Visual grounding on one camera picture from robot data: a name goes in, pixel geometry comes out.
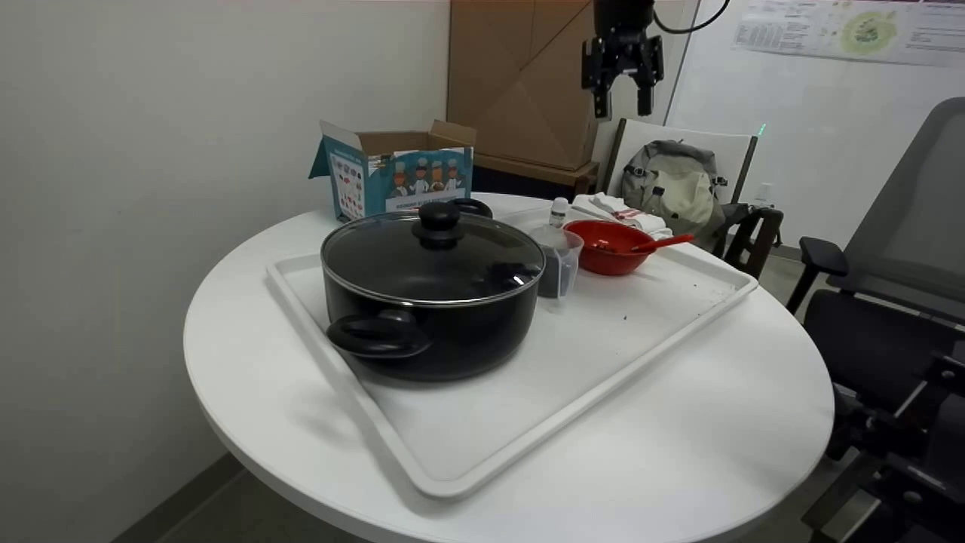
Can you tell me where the white plastic tray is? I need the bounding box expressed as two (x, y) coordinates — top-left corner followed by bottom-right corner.
(264, 244), (757, 502)

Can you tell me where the wall poster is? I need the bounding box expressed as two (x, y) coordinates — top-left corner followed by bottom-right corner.
(734, 0), (965, 66)

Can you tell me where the blue white cardboard box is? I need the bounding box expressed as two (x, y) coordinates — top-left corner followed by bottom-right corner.
(310, 122), (475, 221)

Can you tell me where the large brown cardboard box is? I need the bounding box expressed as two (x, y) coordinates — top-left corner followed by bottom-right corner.
(445, 0), (597, 184)

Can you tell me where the grey backpack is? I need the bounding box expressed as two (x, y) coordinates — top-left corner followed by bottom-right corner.
(616, 140), (724, 249)

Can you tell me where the grey office chair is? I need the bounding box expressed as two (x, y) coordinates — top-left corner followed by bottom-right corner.
(786, 97), (965, 543)

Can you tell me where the small clear bottle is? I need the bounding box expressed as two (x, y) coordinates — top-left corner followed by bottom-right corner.
(549, 195), (570, 234)

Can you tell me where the clear measuring jug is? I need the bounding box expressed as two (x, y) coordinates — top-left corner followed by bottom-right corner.
(533, 227), (583, 300)

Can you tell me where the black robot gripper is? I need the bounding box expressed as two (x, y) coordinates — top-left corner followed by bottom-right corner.
(583, 0), (663, 117)

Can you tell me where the red plastic bowl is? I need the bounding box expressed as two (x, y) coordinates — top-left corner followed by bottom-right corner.
(568, 221), (654, 278)

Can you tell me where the glass pot lid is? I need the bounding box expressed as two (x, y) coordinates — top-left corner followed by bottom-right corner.
(320, 203), (544, 308)

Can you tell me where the white red striped towel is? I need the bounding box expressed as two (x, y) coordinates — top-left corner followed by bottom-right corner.
(574, 192), (673, 239)

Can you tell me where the round white table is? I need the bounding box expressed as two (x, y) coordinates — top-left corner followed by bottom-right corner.
(185, 207), (833, 543)

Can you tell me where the black cooking pot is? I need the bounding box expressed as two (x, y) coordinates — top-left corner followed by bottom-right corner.
(315, 195), (549, 388)

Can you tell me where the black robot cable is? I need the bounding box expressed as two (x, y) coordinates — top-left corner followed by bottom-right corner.
(647, 0), (734, 36)

